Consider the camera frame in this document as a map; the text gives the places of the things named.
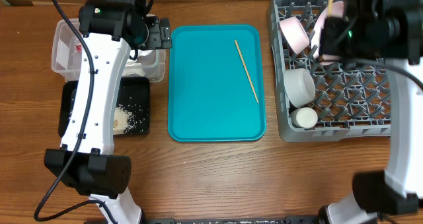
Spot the pink plate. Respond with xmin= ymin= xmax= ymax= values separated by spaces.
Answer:
xmin=310 ymin=1 xmax=344 ymax=65

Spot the white napkin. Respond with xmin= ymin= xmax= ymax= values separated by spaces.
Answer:
xmin=122 ymin=50 xmax=156 ymax=77

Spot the pink bowl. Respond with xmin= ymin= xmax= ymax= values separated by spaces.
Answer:
xmin=279 ymin=17 xmax=309 ymax=54

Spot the wooden chopstick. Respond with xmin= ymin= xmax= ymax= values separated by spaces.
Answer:
xmin=234 ymin=40 xmax=259 ymax=104
xmin=327 ymin=0 xmax=334 ymax=17

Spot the grey bowl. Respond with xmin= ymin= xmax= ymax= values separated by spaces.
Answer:
xmin=284 ymin=68 xmax=316 ymax=108

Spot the small white cup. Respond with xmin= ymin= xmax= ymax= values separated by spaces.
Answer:
xmin=289 ymin=107 xmax=318 ymax=129

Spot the rice pile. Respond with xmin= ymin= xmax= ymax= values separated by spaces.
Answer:
xmin=113 ymin=97 xmax=149 ymax=135

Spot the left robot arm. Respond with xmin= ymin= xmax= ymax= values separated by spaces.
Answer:
xmin=44 ymin=0 xmax=172 ymax=223

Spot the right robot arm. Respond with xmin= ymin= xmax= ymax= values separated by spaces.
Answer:
xmin=315 ymin=0 xmax=422 ymax=223

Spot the grey dishwasher rack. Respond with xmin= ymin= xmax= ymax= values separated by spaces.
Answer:
xmin=267 ymin=0 xmax=391 ymax=142

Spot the black tray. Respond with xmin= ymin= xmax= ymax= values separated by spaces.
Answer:
xmin=58 ymin=77 xmax=150 ymax=137

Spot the teal serving tray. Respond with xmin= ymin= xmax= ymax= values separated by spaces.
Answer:
xmin=168 ymin=24 xmax=266 ymax=142

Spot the clear plastic bin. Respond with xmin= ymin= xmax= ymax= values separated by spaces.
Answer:
xmin=52 ymin=20 xmax=166 ymax=83

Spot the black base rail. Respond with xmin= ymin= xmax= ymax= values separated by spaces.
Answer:
xmin=84 ymin=213 xmax=327 ymax=224

